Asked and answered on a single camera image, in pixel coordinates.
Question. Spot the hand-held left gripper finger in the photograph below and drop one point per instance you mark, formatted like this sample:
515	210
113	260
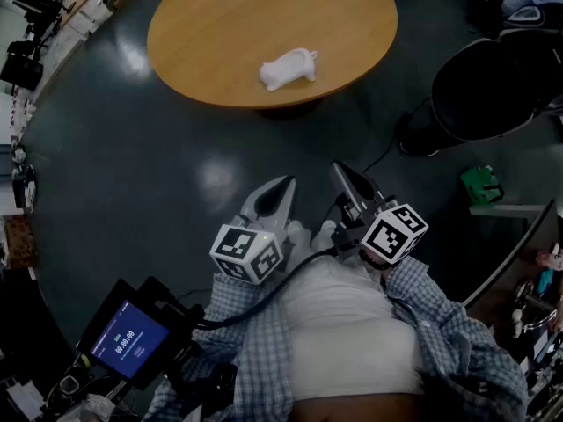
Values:
290	202
275	207

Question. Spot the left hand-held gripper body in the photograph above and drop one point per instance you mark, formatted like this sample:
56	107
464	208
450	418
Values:
239	251

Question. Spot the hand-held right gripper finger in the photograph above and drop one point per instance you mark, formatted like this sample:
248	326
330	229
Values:
344	185
366	189

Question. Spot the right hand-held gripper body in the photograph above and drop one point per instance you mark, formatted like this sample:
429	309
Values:
391	233

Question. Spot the person's right forearm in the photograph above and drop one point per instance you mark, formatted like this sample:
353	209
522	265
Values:
418	288

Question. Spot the person's left forearm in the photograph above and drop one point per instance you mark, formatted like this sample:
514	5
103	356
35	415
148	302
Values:
237	299

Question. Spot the person's white shirt torso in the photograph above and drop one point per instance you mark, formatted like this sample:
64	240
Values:
343	323

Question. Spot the dark desk with grey edge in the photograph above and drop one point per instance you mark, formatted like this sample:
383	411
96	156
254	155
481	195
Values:
510	257

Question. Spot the black monitor with blue screen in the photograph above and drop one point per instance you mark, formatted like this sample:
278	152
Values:
127	341

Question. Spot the black office chair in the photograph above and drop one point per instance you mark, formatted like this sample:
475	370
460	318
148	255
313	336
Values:
484	90

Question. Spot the brown patterned box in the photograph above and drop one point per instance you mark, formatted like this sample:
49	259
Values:
18	242

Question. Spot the black bag with grey trim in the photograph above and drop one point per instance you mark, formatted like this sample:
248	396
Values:
528	20

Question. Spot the white paper box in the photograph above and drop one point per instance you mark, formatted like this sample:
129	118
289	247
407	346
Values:
24	400

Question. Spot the long white workbench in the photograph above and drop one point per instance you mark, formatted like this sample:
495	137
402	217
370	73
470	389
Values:
83	20

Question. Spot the black camera equipment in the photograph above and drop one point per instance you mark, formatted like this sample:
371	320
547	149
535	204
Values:
26	64

